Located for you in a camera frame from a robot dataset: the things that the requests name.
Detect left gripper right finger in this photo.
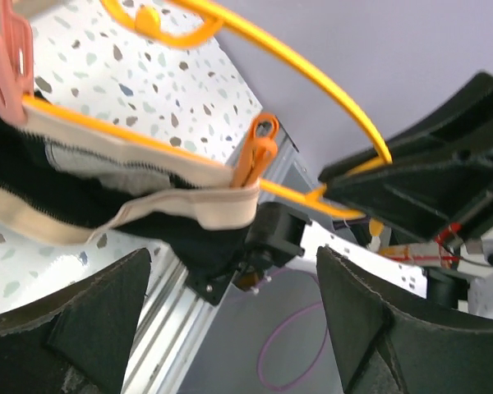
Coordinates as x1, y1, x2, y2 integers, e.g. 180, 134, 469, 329
316, 247, 493, 393

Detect yellow plastic hanger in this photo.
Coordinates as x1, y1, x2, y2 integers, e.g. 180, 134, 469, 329
0, 1, 392, 219

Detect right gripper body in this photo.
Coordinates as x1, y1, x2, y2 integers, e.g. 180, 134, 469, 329
426, 192, 493, 284

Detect pink clothespin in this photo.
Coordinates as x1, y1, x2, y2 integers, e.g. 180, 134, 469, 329
0, 0, 34, 126

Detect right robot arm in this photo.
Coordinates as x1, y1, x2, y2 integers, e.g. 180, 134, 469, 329
319, 71, 493, 307

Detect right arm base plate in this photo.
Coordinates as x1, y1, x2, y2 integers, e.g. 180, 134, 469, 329
186, 201, 311, 306

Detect orange clothespin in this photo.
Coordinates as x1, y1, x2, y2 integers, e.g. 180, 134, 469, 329
230, 112, 279, 188

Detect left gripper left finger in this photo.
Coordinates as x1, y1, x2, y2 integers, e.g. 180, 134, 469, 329
0, 249, 151, 393

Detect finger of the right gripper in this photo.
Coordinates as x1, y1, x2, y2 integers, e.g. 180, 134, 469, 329
325, 145, 493, 242
388, 71, 493, 161

